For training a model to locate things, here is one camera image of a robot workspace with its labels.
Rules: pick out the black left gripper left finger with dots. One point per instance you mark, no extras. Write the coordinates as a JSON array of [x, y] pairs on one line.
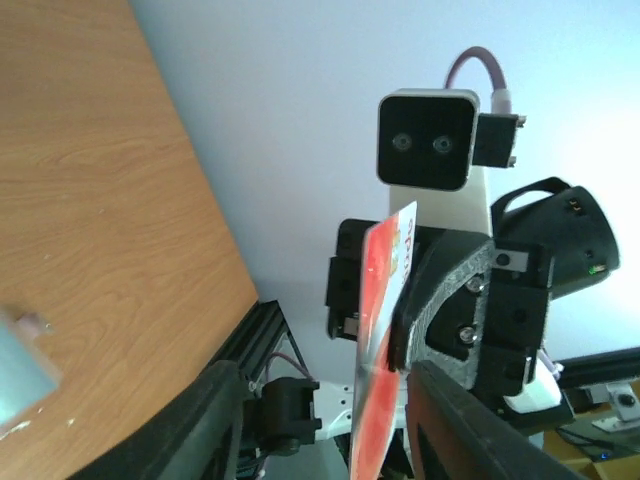
[[195, 436]]

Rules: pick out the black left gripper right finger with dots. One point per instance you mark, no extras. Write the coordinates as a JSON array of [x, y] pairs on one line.
[[454, 436]]

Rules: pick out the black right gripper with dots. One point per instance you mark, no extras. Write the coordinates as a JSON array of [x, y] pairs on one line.
[[476, 305]]

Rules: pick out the red credit card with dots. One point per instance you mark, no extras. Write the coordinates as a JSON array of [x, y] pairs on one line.
[[386, 264]]

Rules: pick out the pink card holder wallet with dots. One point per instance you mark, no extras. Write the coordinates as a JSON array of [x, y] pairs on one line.
[[28, 376]]

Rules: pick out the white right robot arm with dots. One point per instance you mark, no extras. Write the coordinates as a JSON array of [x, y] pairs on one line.
[[292, 412]]

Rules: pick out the black aluminium frame rail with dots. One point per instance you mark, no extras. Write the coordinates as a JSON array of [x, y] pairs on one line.
[[260, 343]]

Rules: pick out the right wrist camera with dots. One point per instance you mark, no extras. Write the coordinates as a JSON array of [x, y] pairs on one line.
[[431, 138]]

